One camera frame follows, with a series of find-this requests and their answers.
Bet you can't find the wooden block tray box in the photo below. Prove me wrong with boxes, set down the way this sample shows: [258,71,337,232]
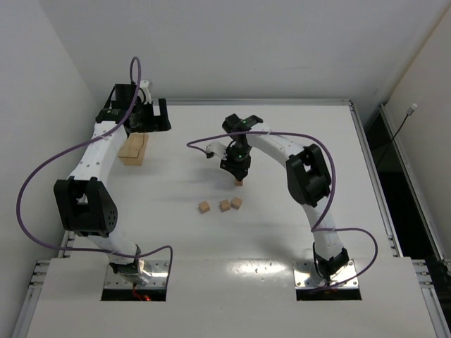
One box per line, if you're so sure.
[118,133,149,166]

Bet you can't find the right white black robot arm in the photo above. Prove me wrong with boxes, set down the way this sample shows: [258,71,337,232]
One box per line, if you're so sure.
[220,114,349,281]

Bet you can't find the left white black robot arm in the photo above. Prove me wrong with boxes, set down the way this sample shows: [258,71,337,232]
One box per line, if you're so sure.
[54,80,171,285]

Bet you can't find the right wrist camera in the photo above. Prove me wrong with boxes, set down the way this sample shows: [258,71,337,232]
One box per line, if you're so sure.
[205,141,228,160]

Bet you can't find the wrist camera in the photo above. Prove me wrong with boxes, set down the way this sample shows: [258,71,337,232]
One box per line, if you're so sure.
[205,141,228,160]
[138,80,152,104]

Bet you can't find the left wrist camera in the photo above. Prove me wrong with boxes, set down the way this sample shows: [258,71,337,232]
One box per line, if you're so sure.
[138,80,152,104]

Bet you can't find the aluminium table frame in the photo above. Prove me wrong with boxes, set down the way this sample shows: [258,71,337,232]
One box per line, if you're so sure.
[27,100,450,337]

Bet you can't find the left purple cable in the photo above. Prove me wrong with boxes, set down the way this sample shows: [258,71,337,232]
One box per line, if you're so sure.
[16,56,174,261]

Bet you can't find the purple cable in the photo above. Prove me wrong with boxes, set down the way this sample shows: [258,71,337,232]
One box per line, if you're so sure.
[185,130,379,292]
[16,56,174,261]

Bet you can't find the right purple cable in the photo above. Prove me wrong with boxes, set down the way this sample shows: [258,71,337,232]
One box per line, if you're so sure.
[185,130,379,292]

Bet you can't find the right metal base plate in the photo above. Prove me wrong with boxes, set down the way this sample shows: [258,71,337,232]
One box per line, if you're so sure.
[292,260,359,291]

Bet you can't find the metal base plate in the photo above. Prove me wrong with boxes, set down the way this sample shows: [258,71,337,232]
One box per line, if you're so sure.
[292,260,359,291]
[104,259,170,290]

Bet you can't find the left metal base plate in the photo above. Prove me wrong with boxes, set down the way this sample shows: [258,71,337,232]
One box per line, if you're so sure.
[104,259,170,290]

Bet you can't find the black wall cable with plug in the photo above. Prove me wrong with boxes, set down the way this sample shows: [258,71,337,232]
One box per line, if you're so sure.
[376,103,418,170]

